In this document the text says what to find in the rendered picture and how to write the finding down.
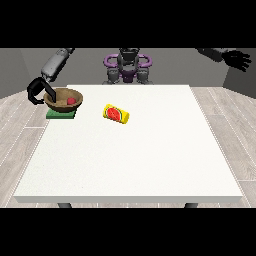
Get green square pad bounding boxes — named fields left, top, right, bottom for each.
left=45, top=108, right=77, bottom=120

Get grey robot trunk purple rings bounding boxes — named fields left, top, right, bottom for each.
left=102, top=48, right=154, bottom=86

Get brown wooden bowl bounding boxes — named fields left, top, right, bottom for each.
left=43, top=87, right=84, bottom=114

